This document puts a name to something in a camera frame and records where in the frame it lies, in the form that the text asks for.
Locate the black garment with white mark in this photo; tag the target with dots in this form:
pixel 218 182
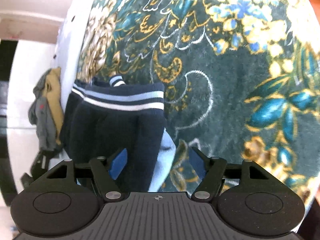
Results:
pixel 40 165

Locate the grey floral duvet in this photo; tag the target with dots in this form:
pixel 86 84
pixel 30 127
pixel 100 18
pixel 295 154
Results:
pixel 72 42

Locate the mustard yellow garment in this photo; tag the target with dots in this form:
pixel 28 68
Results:
pixel 53 95

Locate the white glossy wardrobe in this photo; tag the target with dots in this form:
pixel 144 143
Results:
pixel 20 92

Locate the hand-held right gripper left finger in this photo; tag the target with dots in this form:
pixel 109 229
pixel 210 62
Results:
pixel 118 163

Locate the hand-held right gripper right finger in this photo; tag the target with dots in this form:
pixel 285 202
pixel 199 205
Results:
pixel 198 163

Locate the navy and light blue jacket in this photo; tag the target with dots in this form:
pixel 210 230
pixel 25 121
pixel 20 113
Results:
pixel 107 125

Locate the grey garment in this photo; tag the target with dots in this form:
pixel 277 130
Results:
pixel 40 110

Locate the teal floral blanket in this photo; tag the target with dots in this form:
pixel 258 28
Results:
pixel 225 80

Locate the light wooden door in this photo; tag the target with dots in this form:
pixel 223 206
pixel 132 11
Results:
pixel 30 27

